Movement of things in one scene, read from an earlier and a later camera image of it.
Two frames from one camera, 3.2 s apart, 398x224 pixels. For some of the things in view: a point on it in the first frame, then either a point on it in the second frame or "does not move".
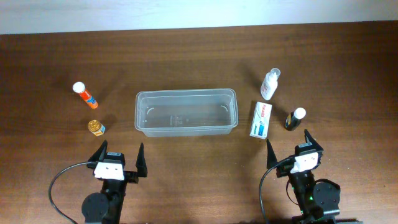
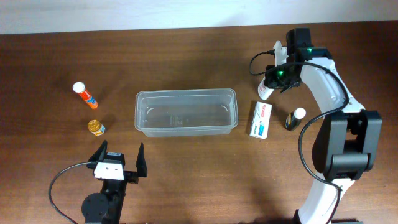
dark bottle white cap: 294,119 does not move
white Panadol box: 261,121 does not move
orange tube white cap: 79,87 does not move
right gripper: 282,171 -> 280,82
